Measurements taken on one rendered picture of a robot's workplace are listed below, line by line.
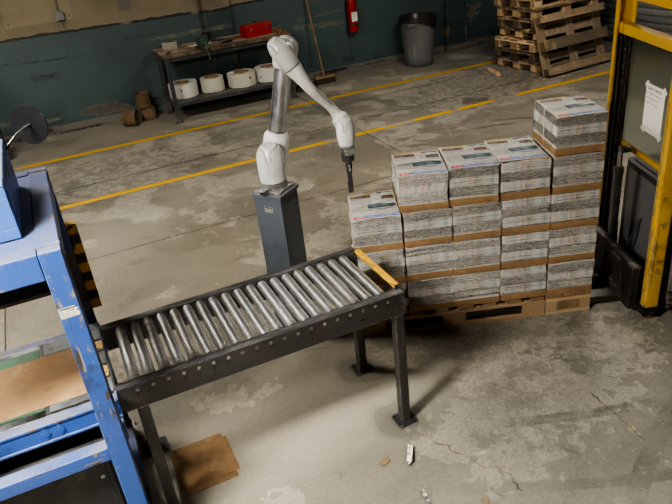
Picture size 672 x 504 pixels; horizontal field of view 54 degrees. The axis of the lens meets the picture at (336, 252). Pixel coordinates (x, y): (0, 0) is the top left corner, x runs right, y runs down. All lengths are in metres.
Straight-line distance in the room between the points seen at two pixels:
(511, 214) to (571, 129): 0.57
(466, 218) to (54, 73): 7.03
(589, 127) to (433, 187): 0.91
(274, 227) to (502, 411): 1.64
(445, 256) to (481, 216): 0.32
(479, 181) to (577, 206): 0.62
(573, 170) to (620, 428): 1.42
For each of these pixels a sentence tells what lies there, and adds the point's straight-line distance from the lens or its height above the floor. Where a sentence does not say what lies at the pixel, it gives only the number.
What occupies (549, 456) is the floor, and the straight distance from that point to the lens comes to 3.45.
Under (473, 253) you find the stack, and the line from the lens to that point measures 3.99.
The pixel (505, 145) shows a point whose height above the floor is 1.07.
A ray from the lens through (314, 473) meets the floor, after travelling 3.39.
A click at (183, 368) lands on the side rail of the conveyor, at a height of 0.80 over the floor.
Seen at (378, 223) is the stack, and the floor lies 0.79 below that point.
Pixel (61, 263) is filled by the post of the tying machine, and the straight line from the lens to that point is 2.33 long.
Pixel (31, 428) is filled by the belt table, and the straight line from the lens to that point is 2.85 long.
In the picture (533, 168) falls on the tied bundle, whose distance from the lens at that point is 3.88.
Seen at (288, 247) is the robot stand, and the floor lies 0.66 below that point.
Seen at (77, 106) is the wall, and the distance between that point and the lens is 9.90.
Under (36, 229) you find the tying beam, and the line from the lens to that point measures 2.51.
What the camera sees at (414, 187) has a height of 0.98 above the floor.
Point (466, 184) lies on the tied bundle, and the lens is 3.81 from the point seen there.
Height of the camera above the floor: 2.45
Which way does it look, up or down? 28 degrees down
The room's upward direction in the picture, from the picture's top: 7 degrees counter-clockwise
